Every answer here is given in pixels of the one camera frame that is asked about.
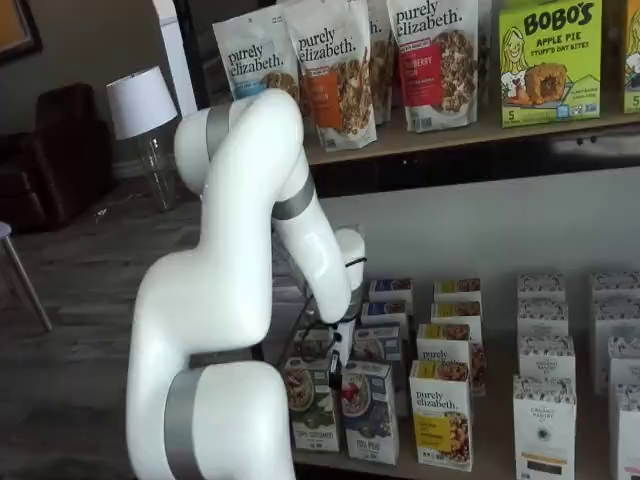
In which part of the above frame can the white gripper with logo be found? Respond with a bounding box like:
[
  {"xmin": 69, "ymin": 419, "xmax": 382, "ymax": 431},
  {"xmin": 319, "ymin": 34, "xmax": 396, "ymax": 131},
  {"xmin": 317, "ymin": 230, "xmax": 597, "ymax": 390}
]
[{"xmin": 327, "ymin": 319, "xmax": 358, "ymax": 394}]

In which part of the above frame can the blue and white cereal box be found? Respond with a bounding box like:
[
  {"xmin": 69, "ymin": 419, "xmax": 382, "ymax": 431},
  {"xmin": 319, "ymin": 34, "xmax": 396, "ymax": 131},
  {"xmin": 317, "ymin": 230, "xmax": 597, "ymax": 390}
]
[
  {"xmin": 352, "ymin": 324, "xmax": 409, "ymax": 417},
  {"xmin": 360, "ymin": 299, "xmax": 414, "ymax": 332},
  {"xmin": 338, "ymin": 359, "xmax": 402, "ymax": 464},
  {"xmin": 367, "ymin": 277, "xmax": 416, "ymax": 307}
]

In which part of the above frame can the green and white cereal box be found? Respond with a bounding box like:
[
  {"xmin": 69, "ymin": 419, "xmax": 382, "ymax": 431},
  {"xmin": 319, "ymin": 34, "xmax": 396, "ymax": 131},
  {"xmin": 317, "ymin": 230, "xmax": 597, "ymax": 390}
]
[
  {"xmin": 292, "ymin": 329, "xmax": 339, "ymax": 364},
  {"xmin": 282, "ymin": 357, "xmax": 342, "ymax": 452}
]

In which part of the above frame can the yellow and white granola box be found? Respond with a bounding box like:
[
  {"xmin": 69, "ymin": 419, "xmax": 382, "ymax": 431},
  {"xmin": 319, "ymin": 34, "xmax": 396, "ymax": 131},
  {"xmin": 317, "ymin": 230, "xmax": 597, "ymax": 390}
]
[
  {"xmin": 430, "ymin": 301, "xmax": 484, "ymax": 332},
  {"xmin": 408, "ymin": 359, "xmax": 474, "ymax": 474},
  {"xmin": 433, "ymin": 278, "xmax": 483, "ymax": 305},
  {"xmin": 416, "ymin": 323, "xmax": 489, "ymax": 397}
]

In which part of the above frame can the black metal shelf rack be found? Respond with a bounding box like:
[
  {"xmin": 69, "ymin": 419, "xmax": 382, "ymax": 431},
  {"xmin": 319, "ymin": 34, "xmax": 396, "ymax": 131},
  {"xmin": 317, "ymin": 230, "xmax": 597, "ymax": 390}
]
[{"xmin": 173, "ymin": 0, "xmax": 640, "ymax": 480}]

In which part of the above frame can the green Bobo's apple pie box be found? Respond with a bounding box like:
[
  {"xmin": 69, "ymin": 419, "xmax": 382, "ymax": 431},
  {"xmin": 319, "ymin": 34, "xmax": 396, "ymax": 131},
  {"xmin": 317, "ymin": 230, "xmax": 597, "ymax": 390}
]
[{"xmin": 497, "ymin": 0, "xmax": 604, "ymax": 129}]

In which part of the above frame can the yellow Bobo's box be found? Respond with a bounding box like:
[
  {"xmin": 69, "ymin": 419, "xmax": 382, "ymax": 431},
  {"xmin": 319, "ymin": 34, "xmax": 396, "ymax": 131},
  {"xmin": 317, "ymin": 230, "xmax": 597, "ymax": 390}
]
[{"xmin": 622, "ymin": 0, "xmax": 640, "ymax": 115}]

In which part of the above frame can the white patterned carton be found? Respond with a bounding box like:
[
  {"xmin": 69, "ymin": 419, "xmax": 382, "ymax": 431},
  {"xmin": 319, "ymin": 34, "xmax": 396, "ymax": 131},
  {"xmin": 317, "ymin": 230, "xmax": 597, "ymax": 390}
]
[
  {"xmin": 512, "ymin": 375, "xmax": 579, "ymax": 480},
  {"xmin": 592, "ymin": 299, "xmax": 640, "ymax": 396},
  {"xmin": 612, "ymin": 382, "xmax": 640, "ymax": 480},
  {"xmin": 589, "ymin": 272, "xmax": 640, "ymax": 304},
  {"xmin": 607, "ymin": 337, "xmax": 640, "ymax": 389},
  {"xmin": 517, "ymin": 334, "xmax": 578, "ymax": 384},
  {"xmin": 517, "ymin": 299, "xmax": 571, "ymax": 342},
  {"xmin": 517, "ymin": 273, "xmax": 568, "ymax": 304}
]

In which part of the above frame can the orange label granola bag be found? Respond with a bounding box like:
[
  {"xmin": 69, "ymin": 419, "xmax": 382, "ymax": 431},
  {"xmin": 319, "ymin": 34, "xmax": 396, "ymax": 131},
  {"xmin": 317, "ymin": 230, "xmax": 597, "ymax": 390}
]
[
  {"xmin": 367, "ymin": 0, "xmax": 397, "ymax": 126},
  {"xmin": 283, "ymin": 4, "xmax": 379, "ymax": 152}
]

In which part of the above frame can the red label granola bag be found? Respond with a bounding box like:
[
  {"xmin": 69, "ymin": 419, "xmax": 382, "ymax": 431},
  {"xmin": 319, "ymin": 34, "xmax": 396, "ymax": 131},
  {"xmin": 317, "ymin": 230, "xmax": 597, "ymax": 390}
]
[{"xmin": 385, "ymin": 0, "xmax": 480, "ymax": 134}]

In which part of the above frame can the blue label granola bag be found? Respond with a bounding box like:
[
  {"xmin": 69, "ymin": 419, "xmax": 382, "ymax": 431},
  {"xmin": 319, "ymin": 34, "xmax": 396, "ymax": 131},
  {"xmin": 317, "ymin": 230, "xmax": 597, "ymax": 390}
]
[{"xmin": 212, "ymin": 4, "xmax": 304, "ymax": 121}]

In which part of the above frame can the white shade glass lamp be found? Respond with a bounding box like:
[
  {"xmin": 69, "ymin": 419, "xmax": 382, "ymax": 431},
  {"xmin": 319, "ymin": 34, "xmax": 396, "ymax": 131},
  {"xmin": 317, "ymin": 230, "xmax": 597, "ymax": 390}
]
[{"xmin": 105, "ymin": 66, "xmax": 180, "ymax": 211}]

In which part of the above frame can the dark brown armchair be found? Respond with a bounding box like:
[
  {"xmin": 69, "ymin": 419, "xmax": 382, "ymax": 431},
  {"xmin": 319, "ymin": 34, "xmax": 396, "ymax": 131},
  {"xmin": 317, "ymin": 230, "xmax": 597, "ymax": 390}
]
[{"xmin": 0, "ymin": 82, "xmax": 120, "ymax": 235}]

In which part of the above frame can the white stool with pale legs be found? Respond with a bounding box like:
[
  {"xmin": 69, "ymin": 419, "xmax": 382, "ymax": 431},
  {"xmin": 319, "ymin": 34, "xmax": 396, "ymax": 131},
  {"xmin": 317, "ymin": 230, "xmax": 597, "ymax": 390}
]
[{"xmin": 0, "ymin": 222, "xmax": 54, "ymax": 334}]

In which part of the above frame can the short looped black gripper cable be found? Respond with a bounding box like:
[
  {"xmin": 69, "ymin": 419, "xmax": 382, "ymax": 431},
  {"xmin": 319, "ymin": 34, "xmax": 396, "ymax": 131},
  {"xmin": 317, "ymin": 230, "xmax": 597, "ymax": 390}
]
[{"xmin": 287, "ymin": 294, "xmax": 344, "ymax": 361}]

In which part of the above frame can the dark framed wall picture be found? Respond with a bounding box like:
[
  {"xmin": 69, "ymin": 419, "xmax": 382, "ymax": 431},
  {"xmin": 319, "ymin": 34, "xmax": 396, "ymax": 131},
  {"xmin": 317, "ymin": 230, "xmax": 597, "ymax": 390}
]
[{"xmin": 0, "ymin": 0, "xmax": 44, "ymax": 67}]

